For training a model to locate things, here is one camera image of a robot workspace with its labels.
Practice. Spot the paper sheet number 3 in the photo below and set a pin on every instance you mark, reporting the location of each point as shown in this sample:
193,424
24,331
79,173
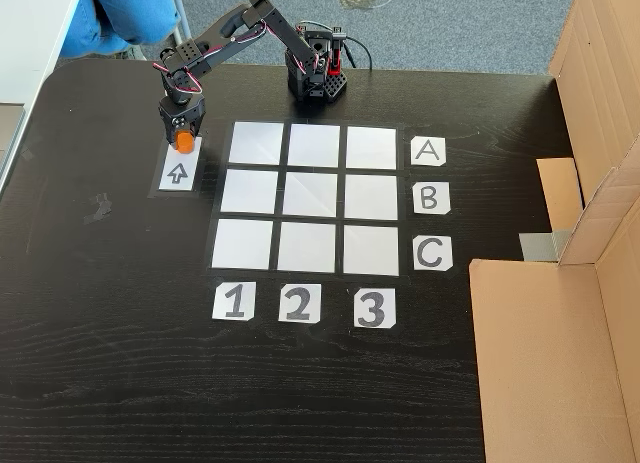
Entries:
375,308

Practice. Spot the paper sheet letter A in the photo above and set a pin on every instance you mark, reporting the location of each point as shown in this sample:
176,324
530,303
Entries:
428,152

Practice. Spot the paper sheet number 2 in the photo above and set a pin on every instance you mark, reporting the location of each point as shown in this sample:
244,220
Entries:
300,303

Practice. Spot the white desk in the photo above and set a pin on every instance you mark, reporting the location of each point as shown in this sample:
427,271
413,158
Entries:
35,43

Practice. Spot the brown cardboard box panel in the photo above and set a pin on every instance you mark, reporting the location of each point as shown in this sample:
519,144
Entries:
600,83
540,363

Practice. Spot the paper sheet number 1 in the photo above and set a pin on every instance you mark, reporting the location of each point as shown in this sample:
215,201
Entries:
233,301

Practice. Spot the white arrow paper sheet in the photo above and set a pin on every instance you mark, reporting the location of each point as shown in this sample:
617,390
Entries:
181,159

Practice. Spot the white paper grid square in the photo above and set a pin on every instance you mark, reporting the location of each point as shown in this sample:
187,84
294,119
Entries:
371,250
306,247
371,148
314,145
371,197
249,191
242,244
310,194
256,143

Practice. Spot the paper sheet letter C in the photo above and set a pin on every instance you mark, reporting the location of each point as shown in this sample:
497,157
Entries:
433,253

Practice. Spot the round orange token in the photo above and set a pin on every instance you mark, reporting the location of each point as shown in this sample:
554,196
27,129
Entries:
184,142

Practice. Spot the paper sheet letter B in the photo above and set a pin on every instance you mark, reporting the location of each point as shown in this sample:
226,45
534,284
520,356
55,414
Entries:
431,198

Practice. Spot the white metal desk leg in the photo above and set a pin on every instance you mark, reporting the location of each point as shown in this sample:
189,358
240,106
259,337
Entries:
182,28

